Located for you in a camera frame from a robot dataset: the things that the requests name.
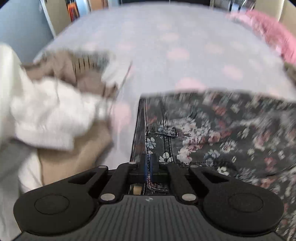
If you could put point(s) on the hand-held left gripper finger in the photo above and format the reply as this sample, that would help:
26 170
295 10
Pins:
146 163
151 163

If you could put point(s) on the dark floral pants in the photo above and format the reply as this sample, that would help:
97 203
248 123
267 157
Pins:
208 139

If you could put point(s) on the striped garment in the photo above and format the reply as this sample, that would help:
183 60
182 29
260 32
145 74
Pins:
85 62

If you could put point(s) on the bed with pink dotted sheet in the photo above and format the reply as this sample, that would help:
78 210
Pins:
185 34

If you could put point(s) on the light grey garment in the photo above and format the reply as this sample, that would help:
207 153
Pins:
11 173

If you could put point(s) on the grey-beige folded garment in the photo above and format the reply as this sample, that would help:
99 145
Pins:
291 69

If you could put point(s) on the pink pillow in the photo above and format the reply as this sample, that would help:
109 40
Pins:
272 30

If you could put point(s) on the beige padded headboard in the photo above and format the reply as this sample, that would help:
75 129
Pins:
266 7

